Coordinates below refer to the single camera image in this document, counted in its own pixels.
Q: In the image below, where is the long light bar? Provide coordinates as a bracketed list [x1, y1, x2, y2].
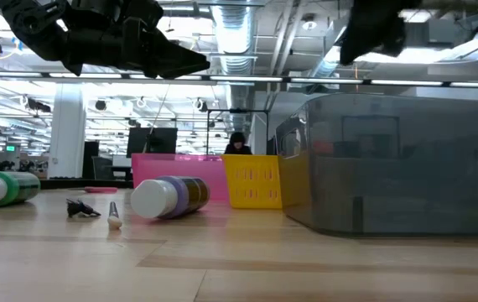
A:
[0, 70, 478, 88]

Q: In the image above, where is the green paint bottle white cap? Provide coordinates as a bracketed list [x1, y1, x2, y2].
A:
[0, 170, 41, 210]

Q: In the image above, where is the silver round ventilation duct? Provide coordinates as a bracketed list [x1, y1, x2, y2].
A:
[210, 0, 257, 142]

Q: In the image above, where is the white building pillar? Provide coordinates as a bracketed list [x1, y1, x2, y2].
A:
[47, 82, 87, 180]

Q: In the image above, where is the small black clip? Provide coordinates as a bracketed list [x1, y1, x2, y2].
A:
[65, 198, 102, 219]

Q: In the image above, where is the person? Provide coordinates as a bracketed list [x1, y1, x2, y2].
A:
[224, 131, 253, 155]

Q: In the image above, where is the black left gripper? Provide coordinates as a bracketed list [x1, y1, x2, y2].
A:
[65, 0, 211, 80]

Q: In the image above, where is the yellow plastic basket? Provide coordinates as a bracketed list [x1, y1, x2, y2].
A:
[221, 153, 311, 210]

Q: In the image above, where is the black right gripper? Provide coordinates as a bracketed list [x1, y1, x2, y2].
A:
[339, 0, 423, 66]

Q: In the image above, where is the dark cabinet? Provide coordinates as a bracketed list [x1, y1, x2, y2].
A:
[81, 141, 100, 180]

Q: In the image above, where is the grey translucent plastic bin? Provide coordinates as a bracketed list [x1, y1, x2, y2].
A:
[275, 92, 478, 237]

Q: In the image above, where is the purple paint bottle white cap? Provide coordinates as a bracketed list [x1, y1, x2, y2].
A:
[130, 175, 210, 220]

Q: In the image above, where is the pink elongated object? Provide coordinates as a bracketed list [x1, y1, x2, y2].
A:
[84, 186, 119, 195]

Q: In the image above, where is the grey office chair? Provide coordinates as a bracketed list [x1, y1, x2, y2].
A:
[91, 155, 115, 181]

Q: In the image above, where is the pink plastic tray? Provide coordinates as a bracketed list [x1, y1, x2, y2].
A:
[131, 153, 230, 201]

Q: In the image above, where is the black metal table frame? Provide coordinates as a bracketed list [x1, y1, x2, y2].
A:
[39, 179, 134, 190]

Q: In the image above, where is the black metal stand frame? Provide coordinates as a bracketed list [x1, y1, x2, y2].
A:
[205, 107, 270, 156]

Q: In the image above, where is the black computer monitor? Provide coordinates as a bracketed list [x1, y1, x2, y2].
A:
[126, 127, 179, 159]

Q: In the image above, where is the orange paint bottle white cap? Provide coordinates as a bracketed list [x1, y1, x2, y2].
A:
[312, 139, 335, 157]

